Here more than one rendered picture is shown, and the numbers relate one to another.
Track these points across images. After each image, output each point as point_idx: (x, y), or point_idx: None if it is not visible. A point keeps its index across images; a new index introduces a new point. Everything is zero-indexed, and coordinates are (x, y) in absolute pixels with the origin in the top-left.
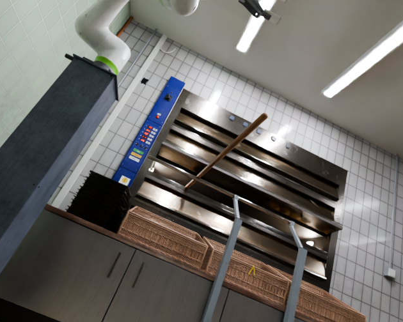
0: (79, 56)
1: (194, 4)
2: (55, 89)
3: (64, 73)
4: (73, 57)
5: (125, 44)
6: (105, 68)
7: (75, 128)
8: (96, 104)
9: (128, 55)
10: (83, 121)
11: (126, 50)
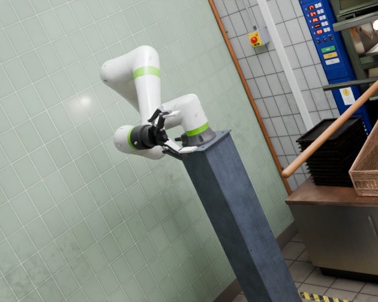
0: None
1: (160, 152)
2: (196, 185)
3: (188, 170)
4: (179, 139)
5: (181, 104)
6: (195, 139)
7: (227, 206)
8: (219, 179)
9: (193, 103)
10: (226, 198)
11: (188, 106)
